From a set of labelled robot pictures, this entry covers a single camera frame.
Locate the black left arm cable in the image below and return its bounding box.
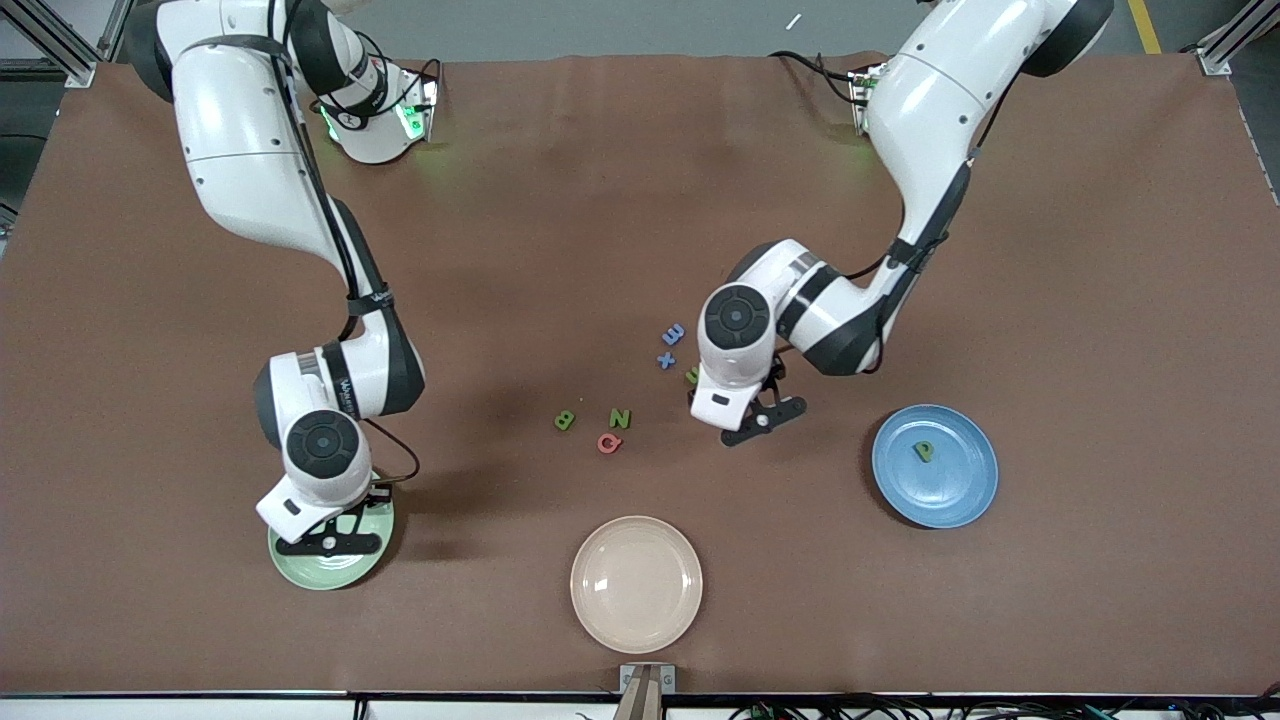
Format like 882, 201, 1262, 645
845, 70, 1021, 376

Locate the brown table cover sheet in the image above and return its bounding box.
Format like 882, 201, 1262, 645
0, 52, 1280, 696

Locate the cream plate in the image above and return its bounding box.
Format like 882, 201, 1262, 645
570, 515, 703, 655

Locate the grey base connector box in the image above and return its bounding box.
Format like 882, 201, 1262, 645
398, 75, 441, 143
848, 65, 881, 136

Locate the black base cable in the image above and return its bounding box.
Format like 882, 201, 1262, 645
395, 55, 444, 101
770, 50, 861, 101

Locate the blue plate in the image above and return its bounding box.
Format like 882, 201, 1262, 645
871, 404, 999, 529

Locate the light green plate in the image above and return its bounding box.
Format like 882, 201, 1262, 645
267, 490, 395, 591

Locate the aluminium frame profile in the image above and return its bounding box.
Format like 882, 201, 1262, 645
1195, 0, 1280, 76
95, 0, 131, 63
0, 0, 101, 89

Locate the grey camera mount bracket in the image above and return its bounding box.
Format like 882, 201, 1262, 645
618, 663, 677, 720

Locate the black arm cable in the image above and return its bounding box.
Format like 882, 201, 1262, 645
265, 0, 421, 498
845, 70, 1021, 376

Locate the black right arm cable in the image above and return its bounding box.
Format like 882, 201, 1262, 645
265, 0, 421, 498

